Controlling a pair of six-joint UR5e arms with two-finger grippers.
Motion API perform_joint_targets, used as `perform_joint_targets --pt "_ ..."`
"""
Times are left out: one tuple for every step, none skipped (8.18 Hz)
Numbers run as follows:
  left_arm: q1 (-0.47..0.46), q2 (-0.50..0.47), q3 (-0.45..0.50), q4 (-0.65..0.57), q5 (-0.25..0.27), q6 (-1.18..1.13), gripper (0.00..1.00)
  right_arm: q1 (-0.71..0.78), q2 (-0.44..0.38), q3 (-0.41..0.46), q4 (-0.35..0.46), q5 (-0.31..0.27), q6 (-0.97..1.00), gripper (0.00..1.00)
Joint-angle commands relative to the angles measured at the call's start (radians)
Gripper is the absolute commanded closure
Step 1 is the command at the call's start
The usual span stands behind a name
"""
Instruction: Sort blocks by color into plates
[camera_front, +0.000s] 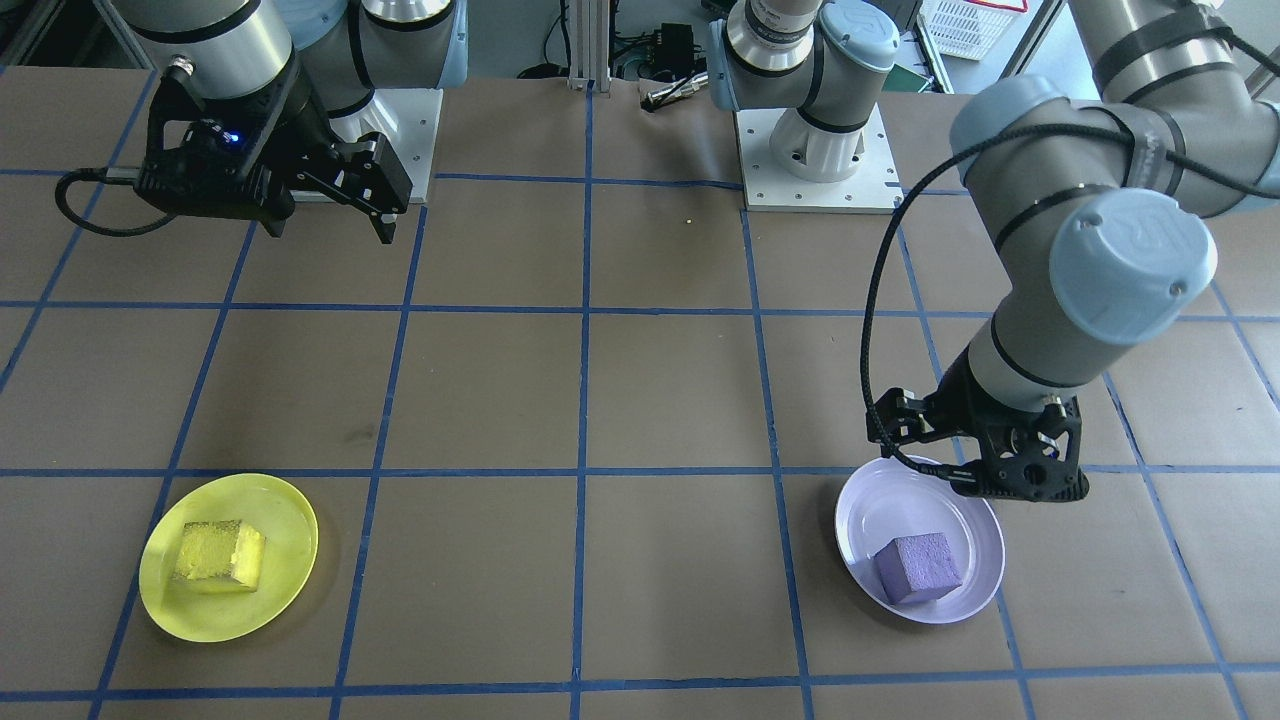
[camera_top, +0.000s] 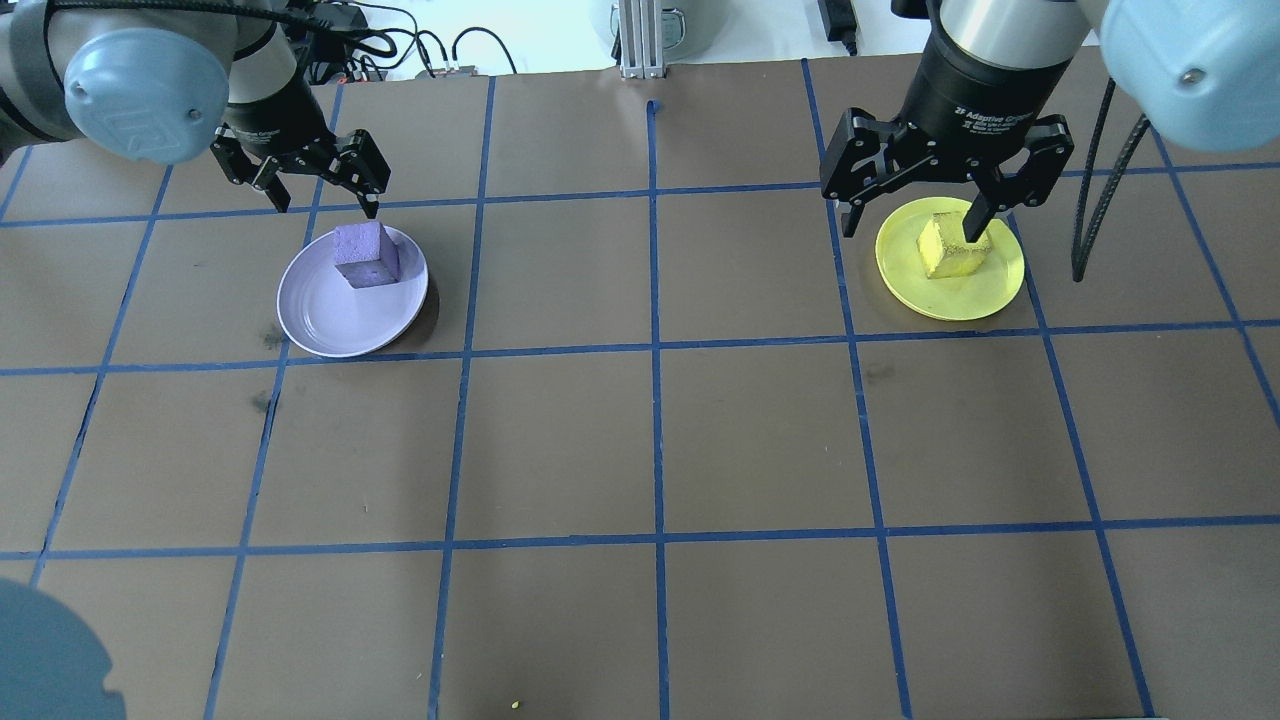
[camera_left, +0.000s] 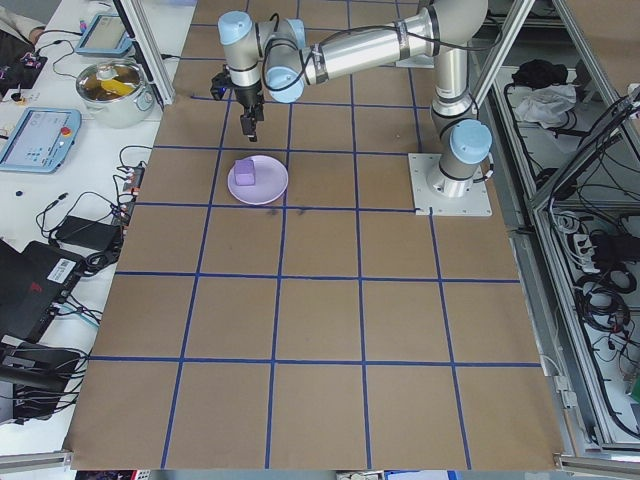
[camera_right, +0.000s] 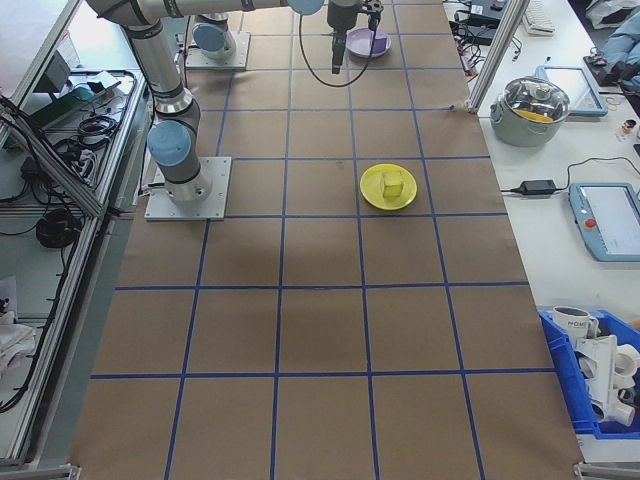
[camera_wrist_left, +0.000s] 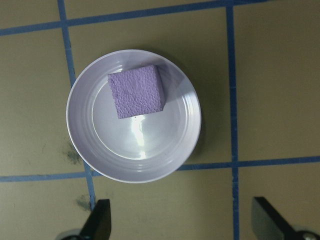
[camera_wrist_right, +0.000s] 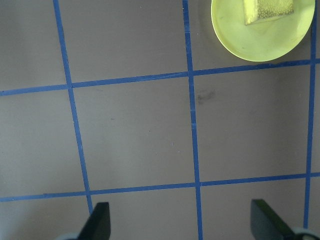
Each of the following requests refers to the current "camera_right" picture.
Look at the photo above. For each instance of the yellow foam block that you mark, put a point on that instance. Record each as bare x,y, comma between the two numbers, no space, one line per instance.
392,185

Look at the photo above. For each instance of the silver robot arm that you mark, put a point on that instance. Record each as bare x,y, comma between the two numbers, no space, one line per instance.
160,80
210,37

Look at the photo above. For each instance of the purple plastic plate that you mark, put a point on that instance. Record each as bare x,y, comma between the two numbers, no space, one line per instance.
357,47

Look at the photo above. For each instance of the power strip with red plugs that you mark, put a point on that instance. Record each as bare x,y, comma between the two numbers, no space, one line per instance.
470,60

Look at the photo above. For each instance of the yellow plastic plate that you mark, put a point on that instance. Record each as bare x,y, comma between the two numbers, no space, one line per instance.
370,192

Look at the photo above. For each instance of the black laptop with red logo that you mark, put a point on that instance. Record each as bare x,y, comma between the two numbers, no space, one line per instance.
487,19

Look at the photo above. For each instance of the white keyboard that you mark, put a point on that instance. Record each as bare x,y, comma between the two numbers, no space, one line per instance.
537,17

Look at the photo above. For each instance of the grey pot with glass lid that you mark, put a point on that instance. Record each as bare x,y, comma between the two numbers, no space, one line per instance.
525,130

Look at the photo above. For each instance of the black power adapter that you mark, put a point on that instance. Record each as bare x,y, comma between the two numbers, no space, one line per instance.
537,187

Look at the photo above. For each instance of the blue grey teach pendant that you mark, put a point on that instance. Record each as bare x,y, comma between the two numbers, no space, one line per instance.
610,225
580,90

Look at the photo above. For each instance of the small black circuit device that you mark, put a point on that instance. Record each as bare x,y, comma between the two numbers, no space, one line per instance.
595,61

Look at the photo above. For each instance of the green circuit board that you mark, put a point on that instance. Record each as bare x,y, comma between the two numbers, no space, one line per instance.
75,97

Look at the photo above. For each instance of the white power strip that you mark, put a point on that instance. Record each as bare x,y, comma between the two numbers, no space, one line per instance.
85,162

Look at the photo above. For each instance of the grey box device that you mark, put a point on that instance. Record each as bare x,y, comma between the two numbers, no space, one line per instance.
59,72

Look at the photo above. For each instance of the person in blue jacket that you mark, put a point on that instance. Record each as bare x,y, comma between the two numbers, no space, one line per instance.
625,50

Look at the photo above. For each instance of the white mug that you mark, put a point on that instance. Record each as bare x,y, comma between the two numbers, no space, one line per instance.
570,325

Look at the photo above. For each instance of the blue plastic bin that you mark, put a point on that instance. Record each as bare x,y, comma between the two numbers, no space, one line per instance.
555,360

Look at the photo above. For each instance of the white pipe fitting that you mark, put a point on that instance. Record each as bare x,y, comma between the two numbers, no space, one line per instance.
629,360
617,412
602,360

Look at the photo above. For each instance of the white cloth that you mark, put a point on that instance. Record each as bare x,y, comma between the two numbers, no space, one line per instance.
12,340

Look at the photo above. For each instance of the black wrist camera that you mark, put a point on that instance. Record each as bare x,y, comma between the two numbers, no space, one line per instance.
372,7

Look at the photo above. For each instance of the white square base plate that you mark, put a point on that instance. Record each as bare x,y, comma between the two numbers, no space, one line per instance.
242,55
220,200

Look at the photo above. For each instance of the aluminium profile post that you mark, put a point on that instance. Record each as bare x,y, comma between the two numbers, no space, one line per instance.
494,59

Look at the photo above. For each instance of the V-shaped aluminium frame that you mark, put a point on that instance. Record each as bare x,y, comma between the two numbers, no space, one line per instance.
82,197

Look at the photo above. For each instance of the aluminium rail end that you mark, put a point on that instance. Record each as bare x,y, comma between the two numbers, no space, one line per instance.
40,472
610,472

